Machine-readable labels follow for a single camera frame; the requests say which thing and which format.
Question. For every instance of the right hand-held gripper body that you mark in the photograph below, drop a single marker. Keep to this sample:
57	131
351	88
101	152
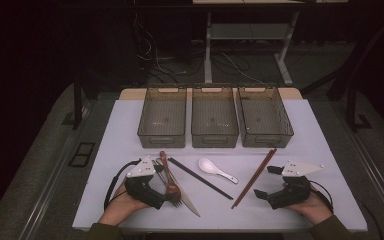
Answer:
293	191

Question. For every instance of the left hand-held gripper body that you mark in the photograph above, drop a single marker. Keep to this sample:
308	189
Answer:
140	190

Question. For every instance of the brown wooden spoon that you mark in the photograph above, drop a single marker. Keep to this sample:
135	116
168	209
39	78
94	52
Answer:
172	190

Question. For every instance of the steel fork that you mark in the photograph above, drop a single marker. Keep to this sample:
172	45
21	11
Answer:
178	202

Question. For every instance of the brown wooden chopstick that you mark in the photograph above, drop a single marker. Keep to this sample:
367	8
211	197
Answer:
255	176

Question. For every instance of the steel table knife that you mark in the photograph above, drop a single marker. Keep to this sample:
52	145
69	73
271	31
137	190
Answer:
190	205

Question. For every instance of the black chopstick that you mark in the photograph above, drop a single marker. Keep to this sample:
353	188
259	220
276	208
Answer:
196	175

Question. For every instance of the white ceramic spoon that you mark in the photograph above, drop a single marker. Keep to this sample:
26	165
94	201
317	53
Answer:
208	165

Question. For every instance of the translucent grey plastic bin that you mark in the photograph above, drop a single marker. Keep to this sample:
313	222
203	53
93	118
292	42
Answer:
263	116
214	116
162	116

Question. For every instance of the person's left hand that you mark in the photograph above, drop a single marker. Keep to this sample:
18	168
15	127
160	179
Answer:
123	205

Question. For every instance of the person's right hand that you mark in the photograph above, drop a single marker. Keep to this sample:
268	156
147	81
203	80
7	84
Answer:
315	208

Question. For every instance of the black metal stand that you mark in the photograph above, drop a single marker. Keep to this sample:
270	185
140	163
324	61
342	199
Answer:
353	110

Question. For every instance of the black floor socket frame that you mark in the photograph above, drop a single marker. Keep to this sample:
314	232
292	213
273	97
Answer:
81	154

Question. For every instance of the metal floor rail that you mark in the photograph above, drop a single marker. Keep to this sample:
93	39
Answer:
373	166
56	166

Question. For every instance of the white metal desk frame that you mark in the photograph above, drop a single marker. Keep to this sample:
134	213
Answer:
246	31

